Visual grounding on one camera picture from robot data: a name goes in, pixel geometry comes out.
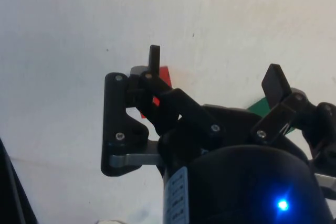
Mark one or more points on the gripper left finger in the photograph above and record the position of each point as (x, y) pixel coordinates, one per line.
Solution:
(115, 119)

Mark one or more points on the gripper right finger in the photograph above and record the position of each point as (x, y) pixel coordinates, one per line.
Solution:
(277, 82)

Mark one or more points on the green cube block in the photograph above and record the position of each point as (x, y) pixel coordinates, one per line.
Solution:
(260, 108)

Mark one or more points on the red cube block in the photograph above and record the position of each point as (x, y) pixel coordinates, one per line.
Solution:
(165, 75)

